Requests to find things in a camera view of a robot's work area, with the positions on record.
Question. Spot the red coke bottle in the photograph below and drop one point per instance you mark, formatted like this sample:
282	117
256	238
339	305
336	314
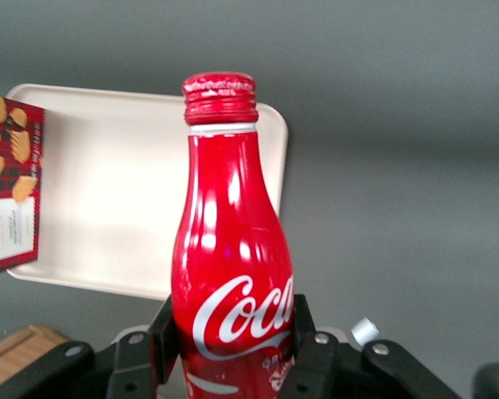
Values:
228	208

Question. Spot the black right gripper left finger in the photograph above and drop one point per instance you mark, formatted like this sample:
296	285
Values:
137	361

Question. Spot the wooden drawer cabinet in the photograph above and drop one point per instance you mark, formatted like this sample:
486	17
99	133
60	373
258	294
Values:
8	349

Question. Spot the beige plastic tray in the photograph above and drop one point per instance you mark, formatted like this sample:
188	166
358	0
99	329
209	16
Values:
108	187

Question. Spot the red tartan cookie box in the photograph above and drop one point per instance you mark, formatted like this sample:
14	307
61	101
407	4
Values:
8	166

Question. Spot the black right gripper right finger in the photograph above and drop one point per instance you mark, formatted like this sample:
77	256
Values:
320	365

